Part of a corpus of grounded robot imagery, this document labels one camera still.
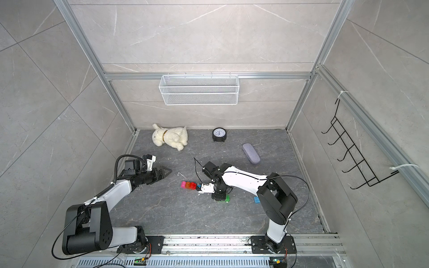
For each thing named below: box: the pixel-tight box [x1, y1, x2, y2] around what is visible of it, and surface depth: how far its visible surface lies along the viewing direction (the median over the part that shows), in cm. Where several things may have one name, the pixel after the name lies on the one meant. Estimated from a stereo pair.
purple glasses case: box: [241, 142, 261, 165], surface depth 105 cm
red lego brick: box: [189, 182, 198, 191], surface depth 92 cm
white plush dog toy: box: [151, 123, 188, 152], surface depth 109 cm
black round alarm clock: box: [212, 127, 227, 143], surface depth 117 cm
